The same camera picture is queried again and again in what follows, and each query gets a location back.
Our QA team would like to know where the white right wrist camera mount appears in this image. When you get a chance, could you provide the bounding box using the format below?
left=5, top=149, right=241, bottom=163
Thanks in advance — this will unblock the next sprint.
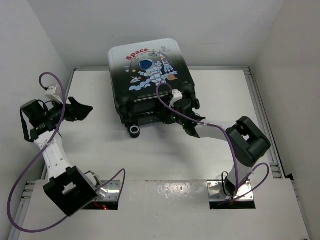
left=169, top=89, right=183, bottom=107

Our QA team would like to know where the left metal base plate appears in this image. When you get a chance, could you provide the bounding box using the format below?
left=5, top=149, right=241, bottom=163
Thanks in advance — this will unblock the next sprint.
left=96, top=180, right=121, bottom=202

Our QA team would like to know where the metal base plate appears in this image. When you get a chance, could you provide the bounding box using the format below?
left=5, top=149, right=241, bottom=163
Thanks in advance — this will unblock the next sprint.
left=96, top=180, right=121, bottom=202
left=206, top=180, right=254, bottom=203

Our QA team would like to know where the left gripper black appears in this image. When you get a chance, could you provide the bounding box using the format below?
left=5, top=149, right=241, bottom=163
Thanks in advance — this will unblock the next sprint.
left=45, top=96, right=92, bottom=125

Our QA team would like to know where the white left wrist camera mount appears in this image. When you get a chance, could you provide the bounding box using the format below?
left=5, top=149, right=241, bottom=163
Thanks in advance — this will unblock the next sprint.
left=44, top=85, right=63, bottom=104

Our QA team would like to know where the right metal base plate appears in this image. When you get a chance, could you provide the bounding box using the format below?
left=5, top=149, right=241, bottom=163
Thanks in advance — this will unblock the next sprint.
left=206, top=180, right=254, bottom=203

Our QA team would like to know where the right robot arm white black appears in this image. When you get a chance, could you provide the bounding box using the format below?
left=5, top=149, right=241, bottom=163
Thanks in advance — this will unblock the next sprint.
left=160, top=99, right=271, bottom=198

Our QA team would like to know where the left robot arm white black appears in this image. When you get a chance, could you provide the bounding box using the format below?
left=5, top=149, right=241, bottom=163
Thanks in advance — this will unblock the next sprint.
left=20, top=97, right=98, bottom=217

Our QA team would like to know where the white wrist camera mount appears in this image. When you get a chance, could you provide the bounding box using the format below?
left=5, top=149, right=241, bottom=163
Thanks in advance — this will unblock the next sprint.
left=169, top=89, right=183, bottom=107
left=44, top=85, right=63, bottom=104

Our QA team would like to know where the grey lined suitcase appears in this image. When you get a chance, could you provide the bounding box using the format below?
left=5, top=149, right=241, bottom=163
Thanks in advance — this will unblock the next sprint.
left=108, top=38, right=200, bottom=139

